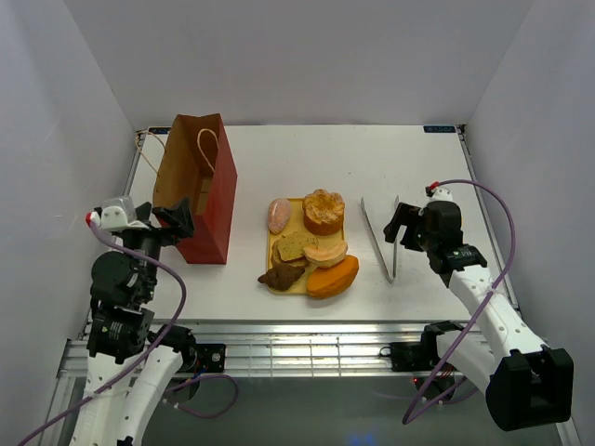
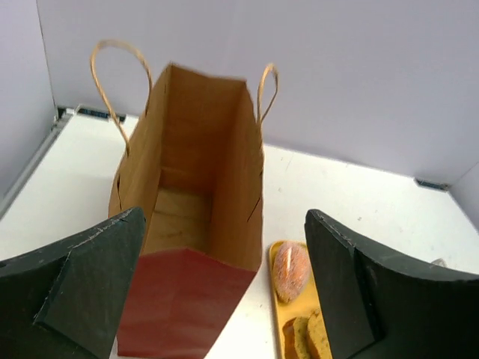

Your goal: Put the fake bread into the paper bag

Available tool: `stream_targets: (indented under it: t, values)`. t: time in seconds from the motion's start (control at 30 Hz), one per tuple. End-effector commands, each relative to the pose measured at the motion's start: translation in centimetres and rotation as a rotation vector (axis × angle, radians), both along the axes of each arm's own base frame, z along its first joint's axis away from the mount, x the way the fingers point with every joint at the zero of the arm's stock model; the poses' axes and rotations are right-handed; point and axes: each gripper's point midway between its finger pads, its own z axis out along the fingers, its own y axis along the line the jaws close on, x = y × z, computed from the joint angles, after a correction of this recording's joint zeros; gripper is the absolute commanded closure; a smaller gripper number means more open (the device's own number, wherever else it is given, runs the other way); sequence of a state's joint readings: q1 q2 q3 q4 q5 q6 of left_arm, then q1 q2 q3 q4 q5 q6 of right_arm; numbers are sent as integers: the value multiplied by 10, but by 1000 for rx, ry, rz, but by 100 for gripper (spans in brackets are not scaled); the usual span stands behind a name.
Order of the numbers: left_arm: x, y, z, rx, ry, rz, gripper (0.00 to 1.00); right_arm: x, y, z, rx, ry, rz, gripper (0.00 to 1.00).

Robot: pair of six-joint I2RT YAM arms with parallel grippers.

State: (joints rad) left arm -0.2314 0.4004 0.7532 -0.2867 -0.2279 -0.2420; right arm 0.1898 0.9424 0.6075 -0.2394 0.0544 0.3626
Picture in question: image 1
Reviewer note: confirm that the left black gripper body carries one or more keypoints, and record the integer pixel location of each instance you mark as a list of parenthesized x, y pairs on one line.
[(149, 240)]

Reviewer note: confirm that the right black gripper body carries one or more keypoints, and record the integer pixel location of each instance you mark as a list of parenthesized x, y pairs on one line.
[(429, 239)]

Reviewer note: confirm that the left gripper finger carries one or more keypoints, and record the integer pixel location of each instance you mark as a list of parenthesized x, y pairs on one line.
[(176, 221), (144, 212)]

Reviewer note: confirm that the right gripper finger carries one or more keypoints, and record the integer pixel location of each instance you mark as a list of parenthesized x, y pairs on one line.
[(391, 230), (410, 217)]

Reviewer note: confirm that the metal serving tongs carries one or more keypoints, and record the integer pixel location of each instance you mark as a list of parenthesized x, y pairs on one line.
[(386, 253)]

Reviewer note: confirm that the pale crescent bread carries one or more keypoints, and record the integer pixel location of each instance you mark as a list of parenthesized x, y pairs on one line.
[(326, 257)]

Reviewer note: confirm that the flower shaped golden bread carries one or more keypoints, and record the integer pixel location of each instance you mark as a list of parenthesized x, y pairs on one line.
[(323, 212)]

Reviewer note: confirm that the orange oval bread loaf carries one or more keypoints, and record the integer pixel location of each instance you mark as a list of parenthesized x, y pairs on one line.
[(324, 283)]

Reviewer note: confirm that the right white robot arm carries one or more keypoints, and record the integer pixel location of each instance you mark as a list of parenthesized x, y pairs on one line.
[(525, 383)]

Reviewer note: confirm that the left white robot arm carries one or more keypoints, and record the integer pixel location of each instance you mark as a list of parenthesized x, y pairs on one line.
[(128, 365)]

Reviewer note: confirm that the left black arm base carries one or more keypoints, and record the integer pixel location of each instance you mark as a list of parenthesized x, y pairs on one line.
[(197, 357)]

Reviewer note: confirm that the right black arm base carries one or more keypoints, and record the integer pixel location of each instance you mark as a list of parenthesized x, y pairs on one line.
[(421, 355)]

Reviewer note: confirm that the red paper bag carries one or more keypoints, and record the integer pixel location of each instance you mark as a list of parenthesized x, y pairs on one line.
[(194, 162)]

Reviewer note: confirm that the pink sugared bread roll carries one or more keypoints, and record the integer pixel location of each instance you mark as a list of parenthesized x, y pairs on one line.
[(279, 213)]

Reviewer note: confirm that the seeded bread slice bottom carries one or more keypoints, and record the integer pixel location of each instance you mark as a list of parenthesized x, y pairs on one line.
[(276, 258)]

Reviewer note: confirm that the seeded bread slice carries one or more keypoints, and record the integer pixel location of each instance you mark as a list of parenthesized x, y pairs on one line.
[(276, 258), (291, 247)]

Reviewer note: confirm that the seeded bread slice top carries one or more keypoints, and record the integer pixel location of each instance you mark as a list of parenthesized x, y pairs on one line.
[(291, 247)]

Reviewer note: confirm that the yellow plastic tray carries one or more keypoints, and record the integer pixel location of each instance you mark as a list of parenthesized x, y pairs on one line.
[(295, 223)]

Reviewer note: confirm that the brown chocolate croissant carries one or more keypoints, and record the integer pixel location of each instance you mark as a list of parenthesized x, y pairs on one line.
[(281, 277)]

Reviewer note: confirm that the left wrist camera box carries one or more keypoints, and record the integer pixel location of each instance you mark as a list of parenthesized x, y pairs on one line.
[(114, 214)]

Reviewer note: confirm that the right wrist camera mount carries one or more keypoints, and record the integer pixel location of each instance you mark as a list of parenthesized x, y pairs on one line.
[(435, 192)]

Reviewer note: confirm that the aluminium frame rail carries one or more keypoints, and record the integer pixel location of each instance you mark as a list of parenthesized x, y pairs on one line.
[(306, 349)]

